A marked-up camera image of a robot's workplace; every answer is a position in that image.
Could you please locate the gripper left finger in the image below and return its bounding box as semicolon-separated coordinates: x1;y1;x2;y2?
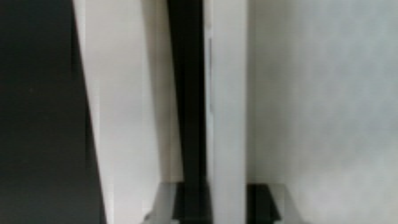
141;182;182;224

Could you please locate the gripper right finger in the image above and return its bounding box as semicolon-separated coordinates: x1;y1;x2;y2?
248;183;308;224

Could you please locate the white desk top tray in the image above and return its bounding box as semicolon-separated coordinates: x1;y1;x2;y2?
205;0;398;224

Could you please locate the white right side fence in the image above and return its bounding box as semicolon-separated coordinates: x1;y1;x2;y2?
74;0;182;224

